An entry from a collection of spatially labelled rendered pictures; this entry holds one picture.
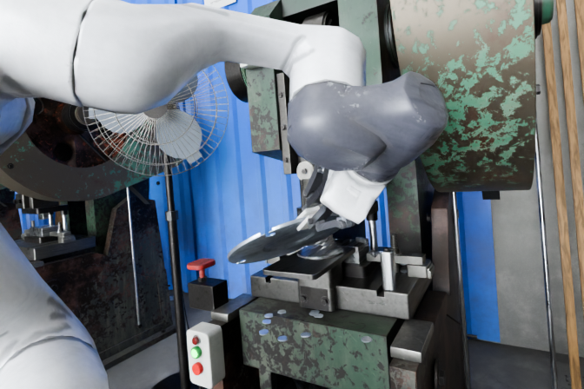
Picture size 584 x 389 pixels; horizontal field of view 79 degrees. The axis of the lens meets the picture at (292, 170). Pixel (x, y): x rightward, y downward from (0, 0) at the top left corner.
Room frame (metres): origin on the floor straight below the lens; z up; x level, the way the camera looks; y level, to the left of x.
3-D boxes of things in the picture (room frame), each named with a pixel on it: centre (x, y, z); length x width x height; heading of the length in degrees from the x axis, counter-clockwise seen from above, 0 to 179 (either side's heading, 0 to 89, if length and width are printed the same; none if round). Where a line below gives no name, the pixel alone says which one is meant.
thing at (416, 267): (0.95, -0.27, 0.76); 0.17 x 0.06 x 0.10; 59
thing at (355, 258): (1.03, -0.12, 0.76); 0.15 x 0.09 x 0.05; 59
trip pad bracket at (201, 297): (1.00, 0.26, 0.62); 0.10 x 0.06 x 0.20; 59
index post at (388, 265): (0.84, -0.21, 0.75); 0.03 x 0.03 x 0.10; 59
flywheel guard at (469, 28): (0.95, -0.47, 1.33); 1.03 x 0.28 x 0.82; 149
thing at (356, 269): (1.04, -0.13, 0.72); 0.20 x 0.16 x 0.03; 59
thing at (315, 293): (0.88, -0.03, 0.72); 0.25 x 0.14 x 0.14; 149
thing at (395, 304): (1.03, -0.12, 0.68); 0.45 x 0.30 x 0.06; 59
